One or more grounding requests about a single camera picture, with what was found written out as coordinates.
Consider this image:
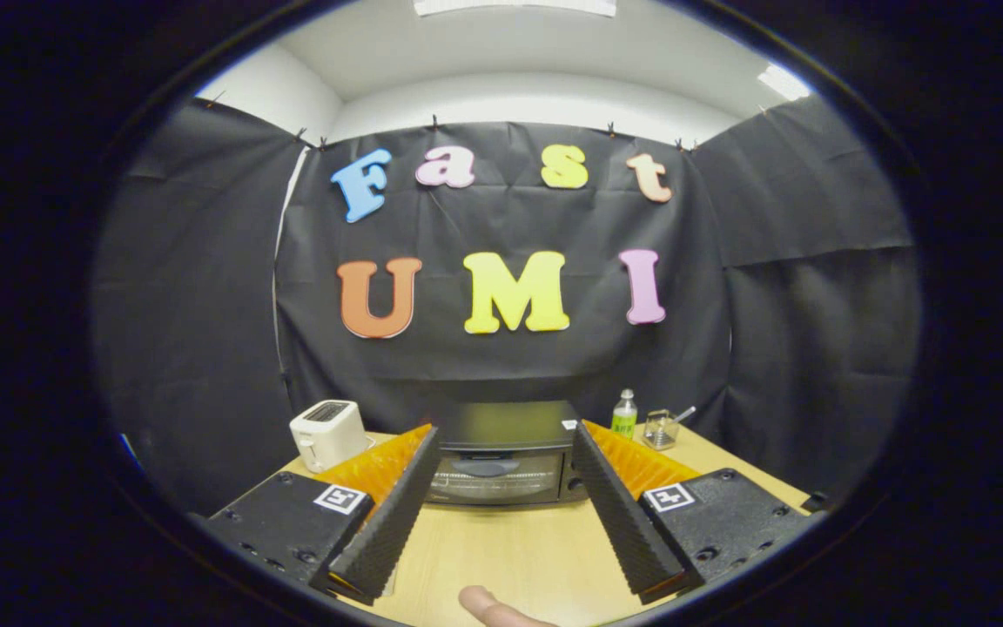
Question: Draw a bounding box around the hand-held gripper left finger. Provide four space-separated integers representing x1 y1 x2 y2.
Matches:
204 424 442 605

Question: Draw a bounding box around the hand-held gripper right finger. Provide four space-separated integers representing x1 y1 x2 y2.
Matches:
570 420 818 605

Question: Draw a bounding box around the black toaster oven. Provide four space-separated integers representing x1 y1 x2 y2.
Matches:
426 401 589 508

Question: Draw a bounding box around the white toaster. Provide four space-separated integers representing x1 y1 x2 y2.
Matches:
289 400 370 474

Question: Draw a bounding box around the green label plastic bottle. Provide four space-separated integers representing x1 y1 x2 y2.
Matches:
610 388 639 439

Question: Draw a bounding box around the black backdrop cloth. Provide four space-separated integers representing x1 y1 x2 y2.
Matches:
91 94 920 519

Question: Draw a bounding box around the ceiling light panel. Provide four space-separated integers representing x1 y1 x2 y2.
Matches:
757 63 813 102
413 0 618 18

